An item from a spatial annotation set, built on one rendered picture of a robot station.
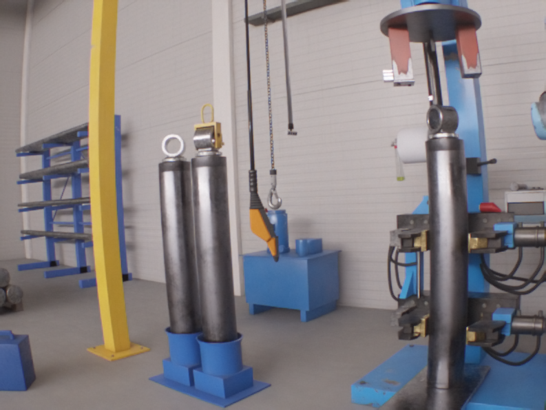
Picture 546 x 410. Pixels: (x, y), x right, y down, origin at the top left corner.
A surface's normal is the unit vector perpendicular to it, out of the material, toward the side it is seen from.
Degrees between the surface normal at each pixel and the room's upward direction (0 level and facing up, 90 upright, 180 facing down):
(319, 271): 90
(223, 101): 90
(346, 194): 90
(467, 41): 90
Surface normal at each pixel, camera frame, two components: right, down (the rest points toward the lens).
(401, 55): -0.22, 0.03
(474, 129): -0.62, 0.04
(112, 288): 0.78, -0.03
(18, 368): 0.18, 0.00
